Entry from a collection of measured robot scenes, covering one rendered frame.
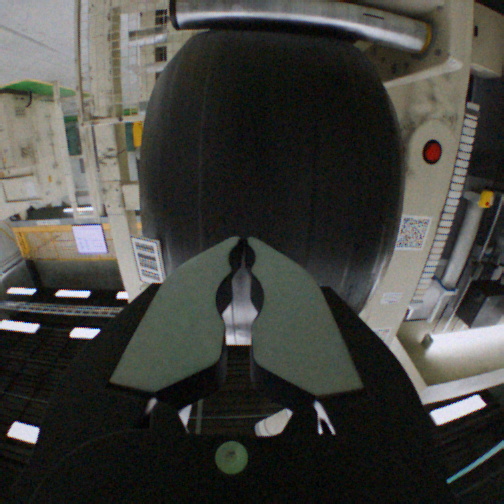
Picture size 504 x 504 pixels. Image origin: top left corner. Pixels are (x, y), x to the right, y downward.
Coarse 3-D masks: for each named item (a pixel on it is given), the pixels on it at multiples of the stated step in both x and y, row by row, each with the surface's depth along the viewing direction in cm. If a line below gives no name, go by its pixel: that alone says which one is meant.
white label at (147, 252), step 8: (136, 240) 23; (144, 240) 22; (152, 240) 22; (136, 248) 23; (144, 248) 23; (152, 248) 22; (160, 248) 22; (136, 256) 24; (144, 256) 23; (152, 256) 23; (160, 256) 23; (136, 264) 25; (144, 264) 24; (152, 264) 23; (160, 264) 23; (144, 272) 25; (152, 272) 24; (160, 272) 24; (144, 280) 25; (152, 280) 25; (160, 280) 24
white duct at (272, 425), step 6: (276, 414) 136; (282, 414) 132; (264, 420) 140; (270, 420) 135; (276, 420) 132; (282, 420) 129; (258, 426) 139; (264, 426) 135; (270, 426) 133; (276, 426) 130; (282, 426) 129; (258, 432) 136; (264, 432) 134; (270, 432) 132; (276, 432) 131
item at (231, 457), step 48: (144, 432) 4; (288, 432) 4; (48, 480) 3; (96, 480) 3; (144, 480) 3; (192, 480) 3; (240, 480) 3; (288, 480) 3; (336, 480) 3; (384, 480) 3
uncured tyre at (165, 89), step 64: (192, 64) 20; (256, 64) 20; (320, 64) 20; (192, 128) 19; (256, 128) 19; (320, 128) 19; (384, 128) 20; (192, 192) 20; (256, 192) 20; (320, 192) 20; (384, 192) 20; (192, 256) 22; (320, 256) 22; (384, 256) 23
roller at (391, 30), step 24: (192, 0) 21; (216, 0) 21; (240, 0) 21; (264, 0) 21; (288, 0) 21; (312, 0) 21; (192, 24) 23; (216, 24) 24; (240, 24) 24; (264, 24) 24; (288, 24) 23; (312, 24) 23; (336, 24) 23; (360, 24) 22; (384, 24) 22; (408, 24) 22; (408, 48) 24
